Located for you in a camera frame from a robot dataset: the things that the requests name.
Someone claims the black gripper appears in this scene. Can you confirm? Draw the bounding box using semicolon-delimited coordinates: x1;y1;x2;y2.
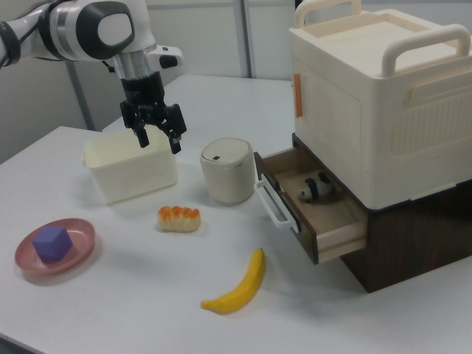
119;71;188;156

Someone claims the wooden drawer with white handle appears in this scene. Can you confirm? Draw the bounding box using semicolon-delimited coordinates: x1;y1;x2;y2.
253;146;369;266

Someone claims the cream open plastic bin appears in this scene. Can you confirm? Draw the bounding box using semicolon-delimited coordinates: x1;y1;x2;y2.
80;129;178;205

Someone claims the small cream lidded trash can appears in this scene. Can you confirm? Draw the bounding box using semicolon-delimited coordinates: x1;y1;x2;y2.
200;137;257;206

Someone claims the toy bread with orange topping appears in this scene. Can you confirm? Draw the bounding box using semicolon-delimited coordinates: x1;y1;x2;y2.
156;205;202;234

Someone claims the pink plastic plate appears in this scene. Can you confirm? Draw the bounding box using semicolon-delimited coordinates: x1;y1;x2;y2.
14;218;97;275

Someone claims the orange box latch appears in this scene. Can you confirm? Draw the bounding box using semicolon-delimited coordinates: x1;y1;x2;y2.
293;72;305;119

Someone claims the purple cube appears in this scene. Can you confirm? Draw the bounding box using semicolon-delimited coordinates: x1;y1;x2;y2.
32;226;72;264

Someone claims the toy panda figure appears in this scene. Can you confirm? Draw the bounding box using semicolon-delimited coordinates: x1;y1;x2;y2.
298;171;336;203

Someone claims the yellow toy banana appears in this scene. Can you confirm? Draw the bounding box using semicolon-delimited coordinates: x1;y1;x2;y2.
201;247;267;315

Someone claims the dark brown wooden cabinet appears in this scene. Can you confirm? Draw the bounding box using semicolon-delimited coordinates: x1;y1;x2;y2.
291;133;472;294

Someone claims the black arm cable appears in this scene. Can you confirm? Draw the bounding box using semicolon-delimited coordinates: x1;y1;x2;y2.
0;14;51;68

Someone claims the cream storage box with handles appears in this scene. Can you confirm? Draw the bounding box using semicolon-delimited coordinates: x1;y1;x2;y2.
288;0;472;210

